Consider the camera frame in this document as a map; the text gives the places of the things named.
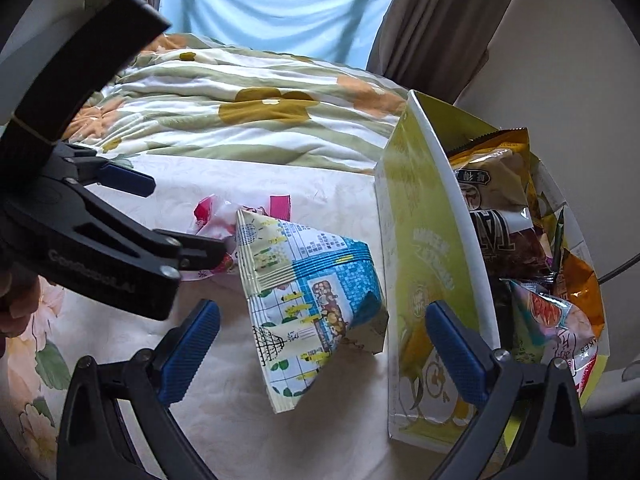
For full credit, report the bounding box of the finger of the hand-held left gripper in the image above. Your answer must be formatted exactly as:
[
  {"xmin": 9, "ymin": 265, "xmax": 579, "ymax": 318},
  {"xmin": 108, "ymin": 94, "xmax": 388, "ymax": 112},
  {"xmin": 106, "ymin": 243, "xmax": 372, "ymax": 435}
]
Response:
[
  {"xmin": 82, "ymin": 195, "xmax": 228, "ymax": 281},
  {"xmin": 47, "ymin": 141, "xmax": 156, "ymax": 198}
]

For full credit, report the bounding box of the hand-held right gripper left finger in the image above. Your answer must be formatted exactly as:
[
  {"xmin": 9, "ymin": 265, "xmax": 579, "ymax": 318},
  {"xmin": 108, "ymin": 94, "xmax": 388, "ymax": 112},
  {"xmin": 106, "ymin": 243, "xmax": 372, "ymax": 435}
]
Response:
[{"xmin": 55, "ymin": 299, "xmax": 222, "ymax": 480}]

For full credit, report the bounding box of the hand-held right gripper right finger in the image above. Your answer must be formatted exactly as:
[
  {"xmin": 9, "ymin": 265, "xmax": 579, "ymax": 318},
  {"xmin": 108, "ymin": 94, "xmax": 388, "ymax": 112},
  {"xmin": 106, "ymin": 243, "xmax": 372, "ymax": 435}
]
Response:
[{"xmin": 425, "ymin": 301, "xmax": 588, "ymax": 480}]

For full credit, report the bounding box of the pink candy packet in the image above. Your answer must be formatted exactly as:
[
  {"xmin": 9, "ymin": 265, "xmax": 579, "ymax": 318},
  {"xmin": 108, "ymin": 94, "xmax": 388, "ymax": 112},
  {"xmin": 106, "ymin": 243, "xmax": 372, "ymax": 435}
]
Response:
[{"xmin": 187, "ymin": 192, "xmax": 293, "ymax": 281}]

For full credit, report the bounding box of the red white snack bag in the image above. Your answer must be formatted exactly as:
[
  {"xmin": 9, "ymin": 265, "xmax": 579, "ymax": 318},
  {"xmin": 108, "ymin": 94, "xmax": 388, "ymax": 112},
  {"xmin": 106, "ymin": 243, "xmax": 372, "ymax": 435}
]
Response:
[{"xmin": 507, "ymin": 280, "xmax": 608, "ymax": 401}]

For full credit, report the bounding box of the yellow green cardboard box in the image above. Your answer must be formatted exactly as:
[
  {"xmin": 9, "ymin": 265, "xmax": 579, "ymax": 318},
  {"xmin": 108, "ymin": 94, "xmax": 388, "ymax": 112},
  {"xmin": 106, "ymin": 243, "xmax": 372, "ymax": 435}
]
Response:
[{"xmin": 374, "ymin": 89, "xmax": 611, "ymax": 456}]

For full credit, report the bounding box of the white blue snack bag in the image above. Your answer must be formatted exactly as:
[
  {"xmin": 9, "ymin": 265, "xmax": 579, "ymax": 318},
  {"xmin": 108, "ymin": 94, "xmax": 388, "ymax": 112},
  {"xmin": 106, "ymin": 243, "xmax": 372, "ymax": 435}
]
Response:
[{"xmin": 235, "ymin": 208, "xmax": 390, "ymax": 415}]

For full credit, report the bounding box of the person's left hand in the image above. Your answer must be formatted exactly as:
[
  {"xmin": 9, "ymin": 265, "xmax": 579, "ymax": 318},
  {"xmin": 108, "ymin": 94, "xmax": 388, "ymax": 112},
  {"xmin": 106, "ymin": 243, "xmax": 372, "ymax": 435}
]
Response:
[{"xmin": 0, "ymin": 267, "xmax": 43, "ymax": 341}]

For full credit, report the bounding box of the dark brown snack bag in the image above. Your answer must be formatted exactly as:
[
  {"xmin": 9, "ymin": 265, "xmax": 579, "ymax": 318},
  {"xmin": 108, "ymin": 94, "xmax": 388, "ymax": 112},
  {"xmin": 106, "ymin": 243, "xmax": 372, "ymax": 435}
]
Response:
[{"xmin": 477, "ymin": 205, "xmax": 556, "ymax": 286}]

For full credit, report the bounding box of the white floral bed sheet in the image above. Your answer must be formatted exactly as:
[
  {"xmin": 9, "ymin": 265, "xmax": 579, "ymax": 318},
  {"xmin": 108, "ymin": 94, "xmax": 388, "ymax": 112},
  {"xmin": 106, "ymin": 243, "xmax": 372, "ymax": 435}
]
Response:
[{"xmin": 0, "ymin": 152, "xmax": 501, "ymax": 480}]

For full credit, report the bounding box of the floral striped blanket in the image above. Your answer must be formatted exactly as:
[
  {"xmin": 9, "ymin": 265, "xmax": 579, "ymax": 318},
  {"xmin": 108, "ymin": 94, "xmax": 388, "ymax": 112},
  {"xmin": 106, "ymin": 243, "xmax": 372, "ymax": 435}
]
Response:
[{"xmin": 65, "ymin": 32, "xmax": 408, "ymax": 176}]

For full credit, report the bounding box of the gold snack packet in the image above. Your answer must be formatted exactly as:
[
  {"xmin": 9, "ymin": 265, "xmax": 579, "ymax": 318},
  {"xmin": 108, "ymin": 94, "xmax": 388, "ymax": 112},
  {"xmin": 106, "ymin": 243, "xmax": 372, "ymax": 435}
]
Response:
[{"xmin": 446, "ymin": 127, "xmax": 532, "ymax": 221}]

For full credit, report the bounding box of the blue curtain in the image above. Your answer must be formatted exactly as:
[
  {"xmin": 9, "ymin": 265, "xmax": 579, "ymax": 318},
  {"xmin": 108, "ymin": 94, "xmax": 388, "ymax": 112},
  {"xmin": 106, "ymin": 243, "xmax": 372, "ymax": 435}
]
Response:
[{"xmin": 159, "ymin": 0, "xmax": 403, "ymax": 71}]

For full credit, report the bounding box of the dark cable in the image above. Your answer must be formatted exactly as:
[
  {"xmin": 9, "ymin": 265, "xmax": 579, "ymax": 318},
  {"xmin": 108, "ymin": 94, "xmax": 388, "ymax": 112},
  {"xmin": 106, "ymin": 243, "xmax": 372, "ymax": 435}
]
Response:
[{"xmin": 597, "ymin": 255, "xmax": 640, "ymax": 283}]

